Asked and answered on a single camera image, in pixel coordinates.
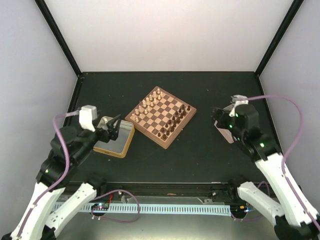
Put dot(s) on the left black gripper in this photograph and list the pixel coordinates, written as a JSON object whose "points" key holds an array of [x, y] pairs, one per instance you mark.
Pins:
{"points": [[106, 136]]}

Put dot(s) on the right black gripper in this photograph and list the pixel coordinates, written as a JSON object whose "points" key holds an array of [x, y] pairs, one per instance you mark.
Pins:
{"points": [[221, 123]]}

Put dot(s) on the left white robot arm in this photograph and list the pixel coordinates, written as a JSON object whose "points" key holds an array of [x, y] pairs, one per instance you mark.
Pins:
{"points": [[69, 148]]}

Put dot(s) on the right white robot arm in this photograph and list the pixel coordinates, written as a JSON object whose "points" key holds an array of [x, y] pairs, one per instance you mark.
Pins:
{"points": [[291, 215]]}

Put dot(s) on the wooden chess board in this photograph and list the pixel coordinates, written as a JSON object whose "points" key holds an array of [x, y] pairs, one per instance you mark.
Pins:
{"points": [[158, 107]]}

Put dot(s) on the left controller board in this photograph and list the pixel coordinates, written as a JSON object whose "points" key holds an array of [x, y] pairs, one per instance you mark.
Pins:
{"points": [[102, 206]]}

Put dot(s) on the controller board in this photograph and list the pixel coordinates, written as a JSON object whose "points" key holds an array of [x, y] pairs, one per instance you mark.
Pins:
{"points": [[102, 206], [241, 209]]}

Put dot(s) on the right controller board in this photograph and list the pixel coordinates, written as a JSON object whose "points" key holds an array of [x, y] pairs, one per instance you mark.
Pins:
{"points": [[241, 209]]}

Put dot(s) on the silver metal tray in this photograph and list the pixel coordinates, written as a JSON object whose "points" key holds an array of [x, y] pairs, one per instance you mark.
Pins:
{"points": [[227, 135]]}

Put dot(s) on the yellow tin box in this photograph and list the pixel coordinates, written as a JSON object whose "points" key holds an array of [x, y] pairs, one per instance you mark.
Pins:
{"points": [[119, 147]]}

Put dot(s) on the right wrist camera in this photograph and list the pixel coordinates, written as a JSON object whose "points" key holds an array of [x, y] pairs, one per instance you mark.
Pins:
{"points": [[237, 100]]}

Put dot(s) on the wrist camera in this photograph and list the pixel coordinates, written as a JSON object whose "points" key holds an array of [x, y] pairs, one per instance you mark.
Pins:
{"points": [[87, 114], [237, 100]]}

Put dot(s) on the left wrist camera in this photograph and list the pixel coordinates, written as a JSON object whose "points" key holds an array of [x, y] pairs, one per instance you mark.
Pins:
{"points": [[87, 114]]}

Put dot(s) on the black mounting rail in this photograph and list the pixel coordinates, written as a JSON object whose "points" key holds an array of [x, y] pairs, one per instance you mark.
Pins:
{"points": [[217, 191]]}

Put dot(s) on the white slotted cable duct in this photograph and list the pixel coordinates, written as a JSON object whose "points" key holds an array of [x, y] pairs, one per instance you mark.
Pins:
{"points": [[166, 209]]}

